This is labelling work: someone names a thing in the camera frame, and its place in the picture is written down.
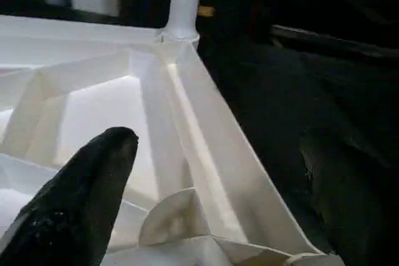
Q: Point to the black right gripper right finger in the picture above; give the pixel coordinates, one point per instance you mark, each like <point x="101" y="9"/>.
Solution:
<point x="349" y="204"/>

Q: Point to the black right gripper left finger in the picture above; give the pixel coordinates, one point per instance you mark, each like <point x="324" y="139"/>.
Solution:
<point x="75" y="210"/>

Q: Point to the white plastic table top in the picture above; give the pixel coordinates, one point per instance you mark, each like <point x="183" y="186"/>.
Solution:
<point x="124" y="123"/>

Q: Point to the white plastic table leg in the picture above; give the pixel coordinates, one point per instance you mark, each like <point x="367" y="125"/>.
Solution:
<point x="184" y="1"/>

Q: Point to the black work mat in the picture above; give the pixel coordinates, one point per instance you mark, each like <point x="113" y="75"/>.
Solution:
<point x="299" y="104"/>

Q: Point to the dark low furniture silver edge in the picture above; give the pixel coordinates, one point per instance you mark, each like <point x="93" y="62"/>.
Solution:
<point x="336" y="43"/>

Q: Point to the small yellow label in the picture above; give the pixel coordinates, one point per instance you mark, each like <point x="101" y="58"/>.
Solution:
<point x="206" y="11"/>

